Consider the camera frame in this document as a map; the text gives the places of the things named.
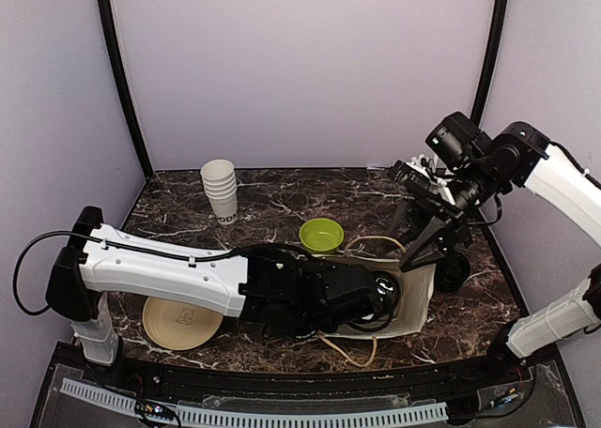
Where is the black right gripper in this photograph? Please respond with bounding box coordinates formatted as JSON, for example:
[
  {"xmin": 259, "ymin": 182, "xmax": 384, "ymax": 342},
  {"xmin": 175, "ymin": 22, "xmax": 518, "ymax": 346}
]
[{"xmin": 380, "ymin": 156, "xmax": 500, "ymax": 272}]

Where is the cream paper bag with handles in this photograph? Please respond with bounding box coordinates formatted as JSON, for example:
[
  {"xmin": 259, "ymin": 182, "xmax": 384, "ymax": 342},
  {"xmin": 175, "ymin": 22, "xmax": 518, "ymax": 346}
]
[{"xmin": 318, "ymin": 234, "xmax": 437, "ymax": 367}]

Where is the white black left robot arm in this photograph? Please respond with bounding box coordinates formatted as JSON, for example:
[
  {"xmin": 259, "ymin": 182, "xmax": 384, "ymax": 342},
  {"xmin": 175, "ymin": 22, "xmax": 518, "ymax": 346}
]
[{"xmin": 45, "ymin": 206, "xmax": 400, "ymax": 387}]

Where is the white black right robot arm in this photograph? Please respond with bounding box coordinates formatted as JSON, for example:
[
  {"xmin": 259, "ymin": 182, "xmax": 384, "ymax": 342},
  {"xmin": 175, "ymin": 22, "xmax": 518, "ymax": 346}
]
[{"xmin": 482, "ymin": 111, "xmax": 600, "ymax": 312}]

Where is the stack of black cup lids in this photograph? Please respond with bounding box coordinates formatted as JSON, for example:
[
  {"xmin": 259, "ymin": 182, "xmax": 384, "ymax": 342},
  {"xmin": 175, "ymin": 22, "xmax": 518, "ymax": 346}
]
[{"xmin": 434, "ymin": 252, "xmax": 470, "ymax": 294}]

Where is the bundle of wrapped white straws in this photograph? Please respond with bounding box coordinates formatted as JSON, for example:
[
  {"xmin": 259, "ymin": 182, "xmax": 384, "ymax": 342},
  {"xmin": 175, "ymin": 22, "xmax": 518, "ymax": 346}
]
[{"xmin": 411, "ymin": 154, "xmax": 439, "ymax": 169}]

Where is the lime green bowl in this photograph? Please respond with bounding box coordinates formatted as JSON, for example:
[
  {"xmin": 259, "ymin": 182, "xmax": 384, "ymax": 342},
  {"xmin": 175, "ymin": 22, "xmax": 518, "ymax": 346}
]
[{"xmin": 299, "ymin": 218, "xmax": 345, "ymax": 253}]

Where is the stack of white paper cups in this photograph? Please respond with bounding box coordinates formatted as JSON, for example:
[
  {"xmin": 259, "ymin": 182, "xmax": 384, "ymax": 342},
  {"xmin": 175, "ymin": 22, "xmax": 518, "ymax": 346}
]
[{"xmin": 200, "ymin": 159, "xmax": 238, "ymax": 225}]

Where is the beige round plate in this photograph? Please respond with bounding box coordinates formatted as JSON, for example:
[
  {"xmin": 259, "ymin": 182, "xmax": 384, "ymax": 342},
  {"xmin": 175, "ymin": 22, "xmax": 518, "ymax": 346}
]
[{"xmin": 142, "ymin": 297, "xmax": 223, "ymax": 351}]

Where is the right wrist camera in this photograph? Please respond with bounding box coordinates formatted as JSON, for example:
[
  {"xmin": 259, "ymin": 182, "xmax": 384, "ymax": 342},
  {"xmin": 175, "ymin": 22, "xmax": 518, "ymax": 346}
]
[{"xmin": 386, "ymin": 160, "xmax": 456, "ymax": 206}]

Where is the white slotted cable duct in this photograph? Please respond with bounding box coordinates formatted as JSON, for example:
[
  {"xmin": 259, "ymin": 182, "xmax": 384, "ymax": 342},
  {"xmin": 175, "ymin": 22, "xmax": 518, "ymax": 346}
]
[{"xmin": 59, "ymin": 378, "xmax": 449, "ymax": 427}]

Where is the black front table rail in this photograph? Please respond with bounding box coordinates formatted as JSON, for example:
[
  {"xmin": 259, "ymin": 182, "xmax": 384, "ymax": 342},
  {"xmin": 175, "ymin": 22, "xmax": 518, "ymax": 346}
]
[{"xmin": 44, "ymin": 343, "xmax": 566, "ymax": 402}]

